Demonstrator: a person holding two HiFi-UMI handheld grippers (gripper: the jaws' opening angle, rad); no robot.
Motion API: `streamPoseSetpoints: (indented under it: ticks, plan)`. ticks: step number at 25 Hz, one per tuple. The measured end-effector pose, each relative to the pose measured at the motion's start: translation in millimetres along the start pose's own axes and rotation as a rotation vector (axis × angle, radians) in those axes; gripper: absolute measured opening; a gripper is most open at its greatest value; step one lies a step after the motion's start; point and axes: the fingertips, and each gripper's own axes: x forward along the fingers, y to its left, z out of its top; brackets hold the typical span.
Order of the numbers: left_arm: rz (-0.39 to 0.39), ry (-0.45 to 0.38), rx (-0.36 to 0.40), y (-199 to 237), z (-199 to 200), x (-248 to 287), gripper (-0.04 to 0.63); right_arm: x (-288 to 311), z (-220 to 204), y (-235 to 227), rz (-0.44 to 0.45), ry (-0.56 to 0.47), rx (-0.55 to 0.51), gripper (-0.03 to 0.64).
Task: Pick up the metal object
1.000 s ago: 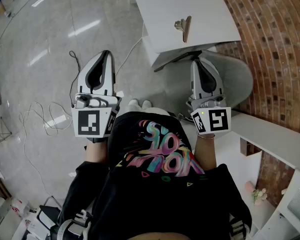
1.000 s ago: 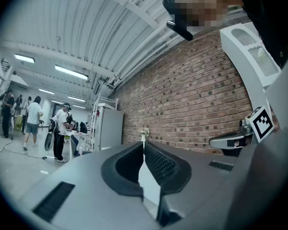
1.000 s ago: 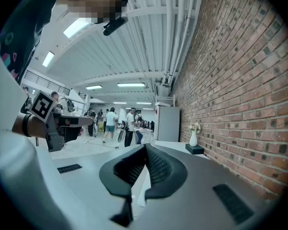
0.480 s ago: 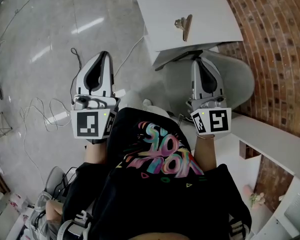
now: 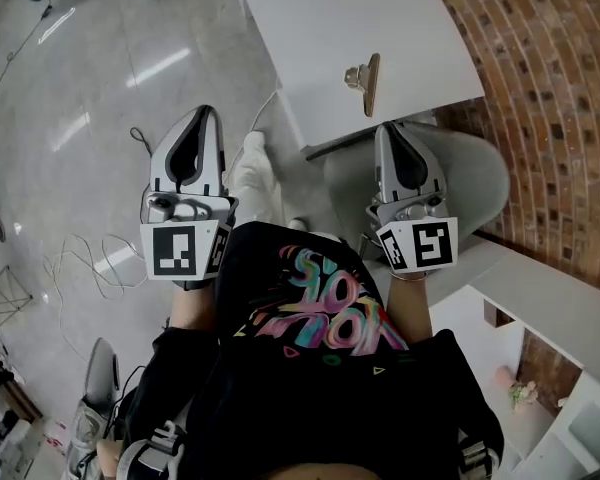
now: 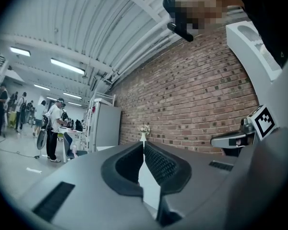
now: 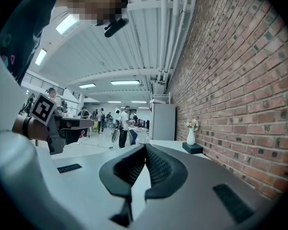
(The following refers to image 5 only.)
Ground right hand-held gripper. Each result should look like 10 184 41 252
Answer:
365 122 459 274

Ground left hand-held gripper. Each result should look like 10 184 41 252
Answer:
139 106 240 290

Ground looped black floor cable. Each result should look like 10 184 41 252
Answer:
129 126 156 157

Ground small potted plant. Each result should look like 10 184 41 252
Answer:
509 380 539 414

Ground person's black printed shirt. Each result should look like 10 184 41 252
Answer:
122 220 505 480

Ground pale grey chair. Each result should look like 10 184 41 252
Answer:
322 120 511 269

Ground long thin dark cable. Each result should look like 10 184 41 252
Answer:
0 0 56 124

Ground tangled white floor cable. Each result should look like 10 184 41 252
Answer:
42 232 149 364

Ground white cable from table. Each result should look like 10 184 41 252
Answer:
224 90 281 179

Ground folding metal rack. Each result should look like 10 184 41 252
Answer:
0 265 34 329

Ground person's left forearm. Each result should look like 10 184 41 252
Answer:
167 285 222 335

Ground spare grey gripper device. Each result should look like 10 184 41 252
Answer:
64 336 122 475

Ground person's right forearm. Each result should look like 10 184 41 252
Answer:
387 271 434 343

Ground white shelf cabinet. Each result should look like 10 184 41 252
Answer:
428 235 600 480

